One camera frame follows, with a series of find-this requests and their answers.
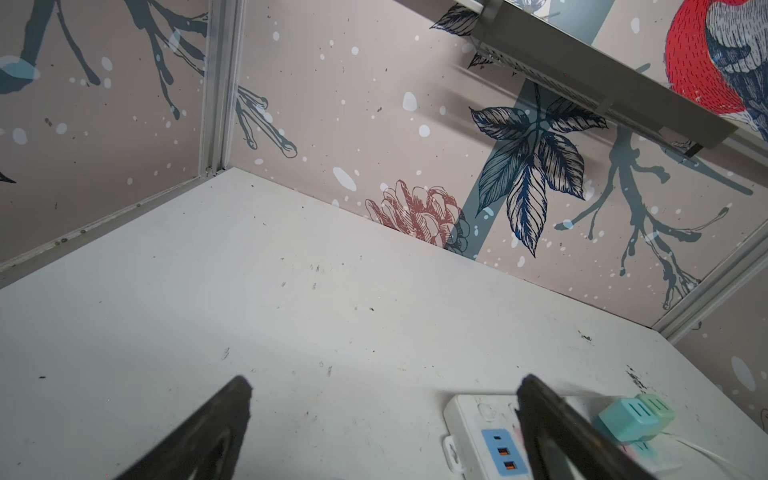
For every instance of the teal plug adapter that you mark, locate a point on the teal plug adapter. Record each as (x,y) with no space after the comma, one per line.
(628,420)

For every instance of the white multicolour power strip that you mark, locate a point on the white multicolour power strip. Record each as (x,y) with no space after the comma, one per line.
(485,441)

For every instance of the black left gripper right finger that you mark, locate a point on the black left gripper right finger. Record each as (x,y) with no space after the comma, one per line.
(560,443)

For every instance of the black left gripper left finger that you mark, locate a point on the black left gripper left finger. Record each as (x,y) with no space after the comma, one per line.
(207,444)

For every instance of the green plug adapter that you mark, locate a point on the green plug adapter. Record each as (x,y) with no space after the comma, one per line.
(660,409)

